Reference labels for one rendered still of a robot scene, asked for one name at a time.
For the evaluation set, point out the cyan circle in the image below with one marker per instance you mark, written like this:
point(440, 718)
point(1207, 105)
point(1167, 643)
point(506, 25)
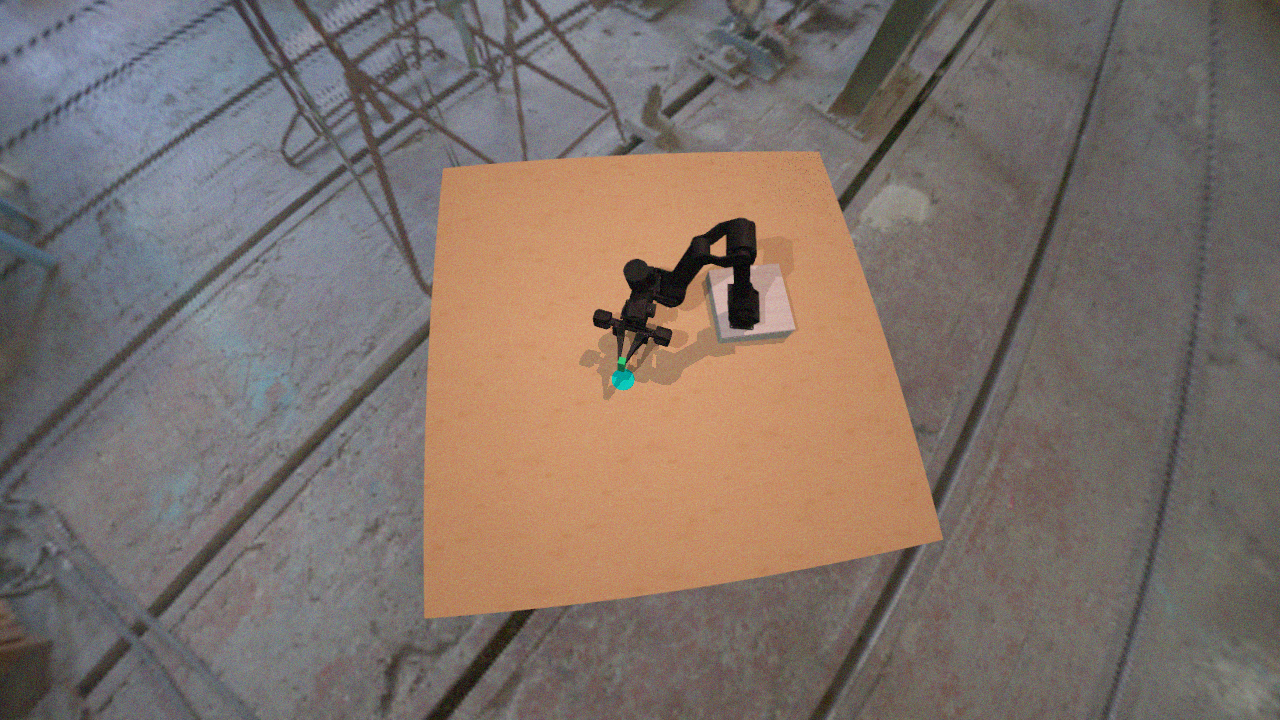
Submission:
point(623, 380)

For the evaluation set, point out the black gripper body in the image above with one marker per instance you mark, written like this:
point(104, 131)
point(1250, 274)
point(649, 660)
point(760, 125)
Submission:
point(603, 319)

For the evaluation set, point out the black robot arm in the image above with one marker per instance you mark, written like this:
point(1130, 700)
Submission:
point(669, 288)

